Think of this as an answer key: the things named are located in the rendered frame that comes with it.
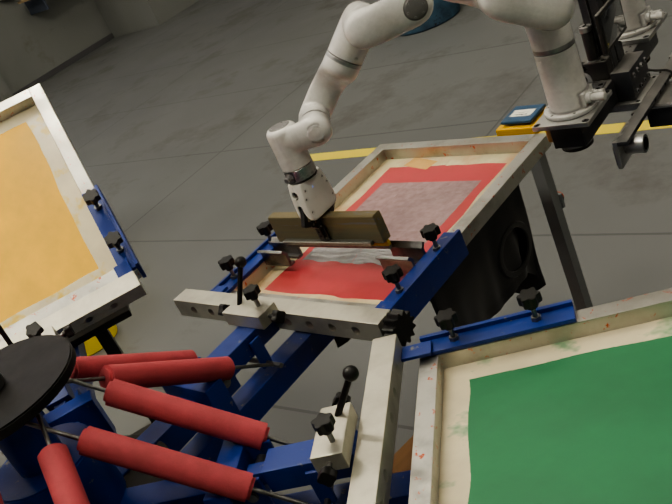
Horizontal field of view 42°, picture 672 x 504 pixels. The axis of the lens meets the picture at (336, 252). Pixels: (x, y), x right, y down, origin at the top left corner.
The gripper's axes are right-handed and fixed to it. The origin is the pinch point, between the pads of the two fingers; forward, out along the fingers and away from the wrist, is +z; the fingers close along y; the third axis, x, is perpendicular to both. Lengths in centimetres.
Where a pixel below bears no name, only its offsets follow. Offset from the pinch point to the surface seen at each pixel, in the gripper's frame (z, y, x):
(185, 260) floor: 107, 118, 268
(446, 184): 12.8, 39.8, -6.3
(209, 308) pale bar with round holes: 4.9, -27.5, 20.7
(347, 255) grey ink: 11.7, 4.9, 3.1
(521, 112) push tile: 12, 77, -11
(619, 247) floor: 109, 144, 10
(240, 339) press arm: 3.6, -37.5, -1.4
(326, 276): 12.4, -3.2, 4.6
